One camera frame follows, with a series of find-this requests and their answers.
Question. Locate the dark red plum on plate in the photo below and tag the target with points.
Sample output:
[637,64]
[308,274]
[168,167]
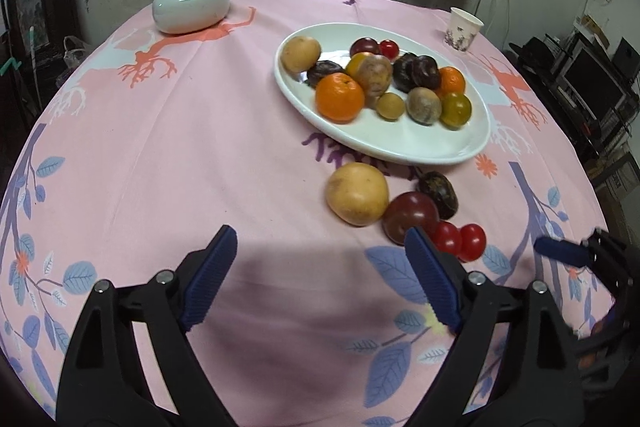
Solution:
[364,45]

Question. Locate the yellow-orange tomato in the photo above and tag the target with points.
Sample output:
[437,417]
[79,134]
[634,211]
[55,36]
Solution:
[354,63]

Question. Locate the brown passion fruit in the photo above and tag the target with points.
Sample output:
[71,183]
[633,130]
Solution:
[374,75]

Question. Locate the white ceramic lidded jar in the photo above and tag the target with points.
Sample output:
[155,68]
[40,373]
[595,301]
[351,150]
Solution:
[178,17]

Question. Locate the dark mangosteen with star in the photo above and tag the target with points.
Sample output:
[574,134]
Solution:
[425,72]

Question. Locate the pink patterned tablecloth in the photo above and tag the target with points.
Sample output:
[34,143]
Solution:
[156,142]

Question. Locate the dark mangosteen front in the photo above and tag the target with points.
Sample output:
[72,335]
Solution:
[402,73]

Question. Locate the yellow passion fruit on cloth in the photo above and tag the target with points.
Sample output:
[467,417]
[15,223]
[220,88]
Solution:
[357,193]

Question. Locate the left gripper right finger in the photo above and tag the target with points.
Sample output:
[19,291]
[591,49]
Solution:
[510,363]

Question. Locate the red cherry tomato right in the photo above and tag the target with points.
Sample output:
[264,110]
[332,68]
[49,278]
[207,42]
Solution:
[473,242]

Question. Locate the yellow passion fruit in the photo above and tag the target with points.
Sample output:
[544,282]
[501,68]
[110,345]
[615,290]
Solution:
[299,54]
[357,193]

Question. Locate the orange mandarin near jar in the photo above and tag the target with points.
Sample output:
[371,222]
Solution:
[339,98]

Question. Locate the tan round passion fruit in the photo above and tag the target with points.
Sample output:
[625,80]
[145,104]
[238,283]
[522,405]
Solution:
[424,106]

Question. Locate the red cherry tomato on plate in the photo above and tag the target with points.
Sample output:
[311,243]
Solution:
[389,49]

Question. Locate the patterned paper cup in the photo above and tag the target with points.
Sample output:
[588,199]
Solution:
[462,29]

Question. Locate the dark date on plate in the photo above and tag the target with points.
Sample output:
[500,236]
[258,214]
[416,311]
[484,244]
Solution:
[320,70]

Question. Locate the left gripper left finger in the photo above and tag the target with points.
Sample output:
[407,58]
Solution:
[130,362]

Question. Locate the black monitor shelf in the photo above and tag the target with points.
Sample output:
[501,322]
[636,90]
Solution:
[582,90]

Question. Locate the green-yellow mandarin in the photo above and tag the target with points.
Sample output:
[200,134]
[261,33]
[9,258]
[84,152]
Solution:
[456,110]

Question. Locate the orange mandarin far side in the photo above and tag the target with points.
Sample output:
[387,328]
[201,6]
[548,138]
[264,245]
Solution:
[451,81]

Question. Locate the small tan longan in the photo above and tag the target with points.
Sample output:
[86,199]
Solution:
[390,106]

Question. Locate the red cherry tomato left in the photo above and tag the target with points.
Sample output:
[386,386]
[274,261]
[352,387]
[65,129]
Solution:
[447,238]

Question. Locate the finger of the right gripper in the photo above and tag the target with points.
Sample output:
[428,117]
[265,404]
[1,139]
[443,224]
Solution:
[566,252]

